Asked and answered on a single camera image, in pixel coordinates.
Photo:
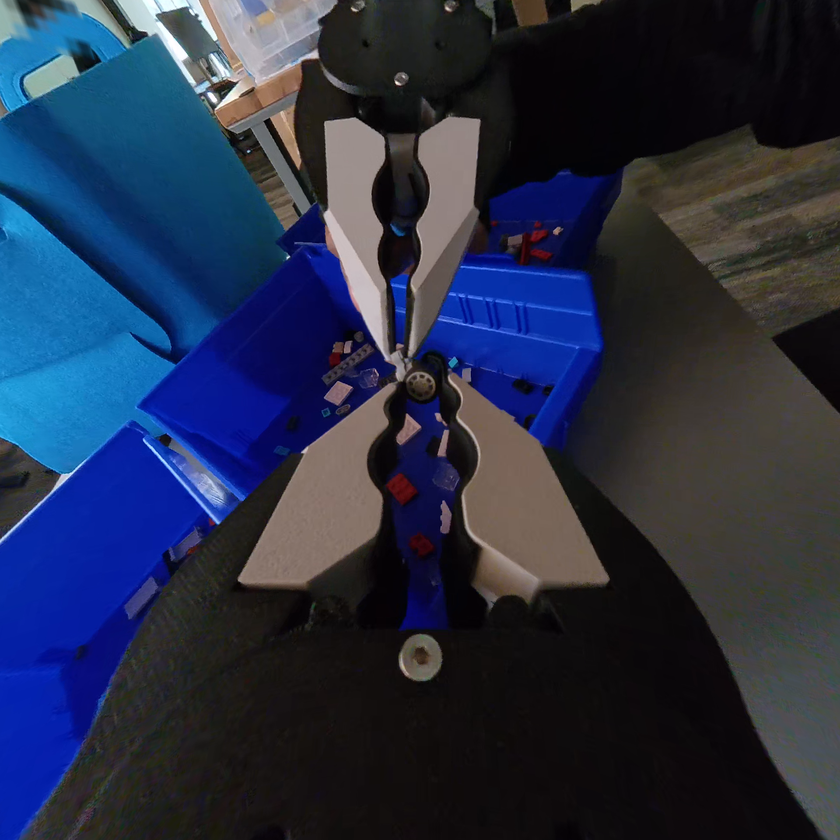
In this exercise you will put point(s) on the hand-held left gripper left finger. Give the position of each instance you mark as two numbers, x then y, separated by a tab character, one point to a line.
315	512

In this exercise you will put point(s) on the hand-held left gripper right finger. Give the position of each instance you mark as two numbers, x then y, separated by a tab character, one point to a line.
525	518

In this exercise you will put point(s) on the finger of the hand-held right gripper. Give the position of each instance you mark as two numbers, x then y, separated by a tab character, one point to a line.
351	184
453	184

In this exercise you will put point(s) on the pile of toy bricks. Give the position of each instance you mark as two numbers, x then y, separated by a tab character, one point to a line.
401	489
141	597
525	244

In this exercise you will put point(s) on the blue plastic storage bin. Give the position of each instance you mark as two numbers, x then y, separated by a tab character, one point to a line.
577	210
249	367
65	590

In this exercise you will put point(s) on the black toy wheel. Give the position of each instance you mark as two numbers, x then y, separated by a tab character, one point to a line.
421	385

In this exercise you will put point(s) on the light grey toy axle piece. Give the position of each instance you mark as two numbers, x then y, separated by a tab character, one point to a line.
399	365

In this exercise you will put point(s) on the grey desk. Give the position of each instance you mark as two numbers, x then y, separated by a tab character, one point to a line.
689	459

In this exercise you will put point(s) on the person's right hand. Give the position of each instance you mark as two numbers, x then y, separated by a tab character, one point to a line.
308	157

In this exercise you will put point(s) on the wooden workbench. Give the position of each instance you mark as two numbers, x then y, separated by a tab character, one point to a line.
262	105

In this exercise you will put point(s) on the clear plastic storage box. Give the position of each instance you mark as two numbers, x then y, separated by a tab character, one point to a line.
275	33

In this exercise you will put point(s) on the black monitor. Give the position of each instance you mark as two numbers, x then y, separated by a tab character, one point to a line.
190	36

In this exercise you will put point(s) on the blue felt bag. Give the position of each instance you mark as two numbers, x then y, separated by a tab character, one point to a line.
131	197
65	341

